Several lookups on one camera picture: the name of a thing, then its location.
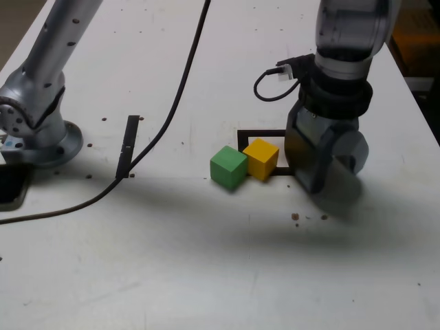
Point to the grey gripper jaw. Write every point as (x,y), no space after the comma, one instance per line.
(347,154)
(304,151)

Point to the yellow cube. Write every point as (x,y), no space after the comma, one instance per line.
(263,156)

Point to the green cube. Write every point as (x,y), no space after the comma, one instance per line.
(228,168)

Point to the black tape square outline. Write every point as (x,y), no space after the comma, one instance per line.
(261,132)

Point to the black tape strip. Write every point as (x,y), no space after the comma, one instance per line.
(128,148)

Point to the small blue white tag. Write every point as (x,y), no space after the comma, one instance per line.
(9,142)

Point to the black gripper camera with plug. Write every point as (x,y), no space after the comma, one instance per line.
(302,67)

